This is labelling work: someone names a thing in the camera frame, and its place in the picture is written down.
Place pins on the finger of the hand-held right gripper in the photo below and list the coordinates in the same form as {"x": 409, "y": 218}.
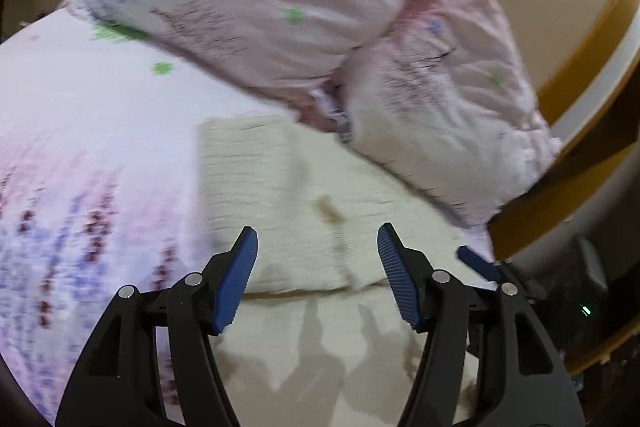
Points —
{"x": 476, "y": 261}

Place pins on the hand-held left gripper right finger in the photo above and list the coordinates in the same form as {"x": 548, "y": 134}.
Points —
{"x": 400, "y": 283}

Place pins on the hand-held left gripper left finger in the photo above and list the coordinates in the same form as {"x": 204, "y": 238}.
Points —
{"x": 234, "y": 283}

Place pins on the cream knitted garment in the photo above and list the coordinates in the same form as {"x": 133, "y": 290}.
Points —
{"x": 300, "y": 187}

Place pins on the floral bedsheet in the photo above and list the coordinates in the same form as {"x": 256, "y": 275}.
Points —
{"x": 90, "y": 117}

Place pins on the yellow wooden bed frame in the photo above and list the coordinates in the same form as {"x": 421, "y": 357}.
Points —
{"x": 575, "y": 72}

